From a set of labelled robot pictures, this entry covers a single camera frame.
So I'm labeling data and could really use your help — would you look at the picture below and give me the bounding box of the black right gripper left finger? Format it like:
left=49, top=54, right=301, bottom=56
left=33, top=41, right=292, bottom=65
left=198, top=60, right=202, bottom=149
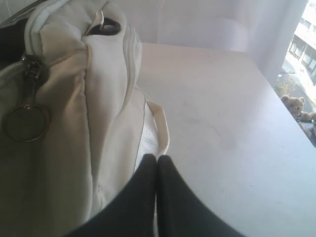
left=67, top=154, right=157, bottom=237

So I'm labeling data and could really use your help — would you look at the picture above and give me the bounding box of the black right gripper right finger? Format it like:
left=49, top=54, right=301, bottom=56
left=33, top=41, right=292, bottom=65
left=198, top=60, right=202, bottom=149
left=157, top=155, right=243, bottom=237

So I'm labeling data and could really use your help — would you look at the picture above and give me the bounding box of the beige canvas duffel bag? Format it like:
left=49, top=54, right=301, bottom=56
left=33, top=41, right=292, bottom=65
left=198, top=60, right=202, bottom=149
left=0, top=0, right=169, bottom=236

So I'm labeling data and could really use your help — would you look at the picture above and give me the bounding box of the brown teddy bear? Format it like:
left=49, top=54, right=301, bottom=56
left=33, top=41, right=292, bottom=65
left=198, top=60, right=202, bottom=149
left=280, top=95, right=316, bottom=139

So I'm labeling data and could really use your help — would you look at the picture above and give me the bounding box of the white backdrop curtain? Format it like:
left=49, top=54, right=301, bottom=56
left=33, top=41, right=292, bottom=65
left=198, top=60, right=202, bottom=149
left=118, top=0, right=307, bottom=84

